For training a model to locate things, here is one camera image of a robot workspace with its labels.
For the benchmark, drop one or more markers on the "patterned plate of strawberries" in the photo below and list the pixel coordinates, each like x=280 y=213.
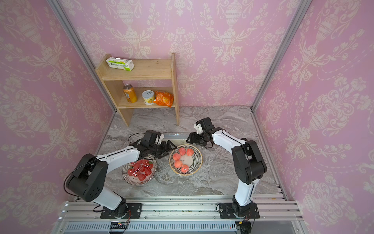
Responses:
x=140 y=171

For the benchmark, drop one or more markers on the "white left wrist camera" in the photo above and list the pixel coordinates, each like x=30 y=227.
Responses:
x=159 y=138

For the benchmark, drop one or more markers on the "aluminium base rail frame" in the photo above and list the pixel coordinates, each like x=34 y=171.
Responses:
x=183 y=215

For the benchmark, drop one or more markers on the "white green carton box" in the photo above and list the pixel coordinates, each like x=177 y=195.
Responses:
x=120 y=63

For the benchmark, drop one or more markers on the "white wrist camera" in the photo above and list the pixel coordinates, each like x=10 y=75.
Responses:
x=159 y=138
x=198 y=128

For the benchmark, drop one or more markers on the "left aluminium corner post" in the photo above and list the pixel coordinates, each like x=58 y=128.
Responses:
x=58 y=10

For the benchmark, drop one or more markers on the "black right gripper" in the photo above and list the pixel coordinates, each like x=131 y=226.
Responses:
x=194 y=138

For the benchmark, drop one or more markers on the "clear plastic wrap sheet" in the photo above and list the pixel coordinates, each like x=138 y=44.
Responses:
x=140 y=174
x=187 y=163

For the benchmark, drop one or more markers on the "right aluminium corner post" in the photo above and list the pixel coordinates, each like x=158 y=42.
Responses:
x=285 y=43

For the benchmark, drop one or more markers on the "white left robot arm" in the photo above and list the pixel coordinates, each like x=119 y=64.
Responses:
x=87 y=180

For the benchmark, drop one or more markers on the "white yellow snack cup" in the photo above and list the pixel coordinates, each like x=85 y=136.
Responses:
x=148 y=97

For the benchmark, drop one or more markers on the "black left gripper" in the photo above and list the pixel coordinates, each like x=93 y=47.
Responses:
x=169 y=146

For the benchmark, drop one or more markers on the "orange drink can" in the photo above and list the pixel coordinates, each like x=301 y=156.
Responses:
x=130 y=93

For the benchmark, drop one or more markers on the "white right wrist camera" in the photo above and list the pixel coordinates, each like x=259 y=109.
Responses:
x=198 y=128

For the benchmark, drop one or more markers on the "orange chip bag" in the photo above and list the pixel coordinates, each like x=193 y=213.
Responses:
x=163 y=98

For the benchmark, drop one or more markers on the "aluminium corner post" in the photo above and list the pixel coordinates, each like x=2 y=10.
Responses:
x=285 y=43
x=58 y=10

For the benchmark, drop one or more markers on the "cream plastic wrap dispenser box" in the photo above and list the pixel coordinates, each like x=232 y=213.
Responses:
x=176 y=136

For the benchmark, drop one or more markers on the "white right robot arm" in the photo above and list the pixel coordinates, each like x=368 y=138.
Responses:
x=249 y=163

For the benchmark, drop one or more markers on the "striped plate of peaches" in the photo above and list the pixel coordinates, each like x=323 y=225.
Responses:
x=185 y=159

